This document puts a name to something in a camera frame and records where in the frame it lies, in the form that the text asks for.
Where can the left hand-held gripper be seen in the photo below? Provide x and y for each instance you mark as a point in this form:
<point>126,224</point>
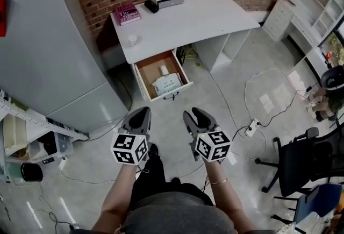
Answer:
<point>129,148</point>

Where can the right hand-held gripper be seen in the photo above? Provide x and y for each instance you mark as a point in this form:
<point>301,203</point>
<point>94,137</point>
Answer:
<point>212,147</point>

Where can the white desk drawer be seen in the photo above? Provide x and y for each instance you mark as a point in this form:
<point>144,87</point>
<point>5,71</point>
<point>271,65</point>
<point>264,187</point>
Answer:
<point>145,72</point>

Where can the small white item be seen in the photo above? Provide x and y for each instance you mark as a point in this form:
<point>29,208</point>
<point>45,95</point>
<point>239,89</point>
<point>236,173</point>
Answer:
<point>164,70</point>

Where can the person's right forearm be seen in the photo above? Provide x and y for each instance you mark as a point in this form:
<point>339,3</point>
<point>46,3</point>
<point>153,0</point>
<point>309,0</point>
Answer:
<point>223,196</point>

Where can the person's left forearm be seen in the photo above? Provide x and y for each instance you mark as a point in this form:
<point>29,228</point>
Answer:
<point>118,192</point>

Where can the white desk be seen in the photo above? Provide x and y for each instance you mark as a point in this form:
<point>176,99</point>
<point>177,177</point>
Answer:
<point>188,23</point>

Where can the white drawer cabinet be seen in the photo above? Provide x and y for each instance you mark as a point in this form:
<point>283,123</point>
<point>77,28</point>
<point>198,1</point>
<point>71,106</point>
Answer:
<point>278,19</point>

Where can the white wipes packet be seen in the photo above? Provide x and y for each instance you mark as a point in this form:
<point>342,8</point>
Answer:
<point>166,84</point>

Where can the small white card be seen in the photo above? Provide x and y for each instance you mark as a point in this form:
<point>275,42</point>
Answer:
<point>232,159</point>

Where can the white power strip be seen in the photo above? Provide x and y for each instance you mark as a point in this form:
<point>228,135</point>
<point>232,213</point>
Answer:
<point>252,127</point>

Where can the person's black trousers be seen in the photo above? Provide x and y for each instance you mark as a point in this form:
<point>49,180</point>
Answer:
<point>153,173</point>

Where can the clear storage box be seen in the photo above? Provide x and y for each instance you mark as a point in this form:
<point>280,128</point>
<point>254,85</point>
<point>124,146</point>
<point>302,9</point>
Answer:
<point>64,144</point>

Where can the white cup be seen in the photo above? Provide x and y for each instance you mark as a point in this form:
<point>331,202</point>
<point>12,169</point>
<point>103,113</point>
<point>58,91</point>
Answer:
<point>133,40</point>

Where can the white power adapter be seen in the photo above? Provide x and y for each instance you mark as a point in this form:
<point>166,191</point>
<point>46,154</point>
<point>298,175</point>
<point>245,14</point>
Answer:
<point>62,163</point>

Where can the person's grey shirt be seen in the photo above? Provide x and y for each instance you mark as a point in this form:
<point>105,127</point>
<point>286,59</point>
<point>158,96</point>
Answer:
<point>174,214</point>

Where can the black remote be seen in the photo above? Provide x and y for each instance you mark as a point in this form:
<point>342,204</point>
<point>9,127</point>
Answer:
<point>48,160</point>

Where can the pink book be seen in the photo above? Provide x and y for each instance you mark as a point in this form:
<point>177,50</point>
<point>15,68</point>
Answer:
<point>127,15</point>

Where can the white metal rack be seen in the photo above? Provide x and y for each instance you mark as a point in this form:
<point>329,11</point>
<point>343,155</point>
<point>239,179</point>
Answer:
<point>32,117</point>

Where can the black office chair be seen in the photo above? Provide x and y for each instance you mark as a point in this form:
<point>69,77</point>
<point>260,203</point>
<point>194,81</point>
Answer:
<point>298,160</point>

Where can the black box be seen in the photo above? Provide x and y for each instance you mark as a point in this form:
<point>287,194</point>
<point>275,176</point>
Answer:
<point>151,6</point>

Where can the grey refrigerator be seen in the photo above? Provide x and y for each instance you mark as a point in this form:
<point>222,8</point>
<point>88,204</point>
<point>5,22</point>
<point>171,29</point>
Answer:
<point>53,39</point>

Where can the black round container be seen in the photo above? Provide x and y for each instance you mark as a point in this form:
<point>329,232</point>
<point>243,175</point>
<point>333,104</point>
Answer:
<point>31,172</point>

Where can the beige plastic bin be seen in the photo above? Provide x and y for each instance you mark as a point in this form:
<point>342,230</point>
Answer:
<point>13,134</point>

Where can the blue chair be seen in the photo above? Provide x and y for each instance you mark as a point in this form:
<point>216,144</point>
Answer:
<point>319,200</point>

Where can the window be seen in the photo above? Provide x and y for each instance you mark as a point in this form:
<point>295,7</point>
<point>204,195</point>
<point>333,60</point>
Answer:
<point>336,47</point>

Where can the red fridge magnet box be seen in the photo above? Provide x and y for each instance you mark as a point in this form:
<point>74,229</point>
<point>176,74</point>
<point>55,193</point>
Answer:
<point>2,16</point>

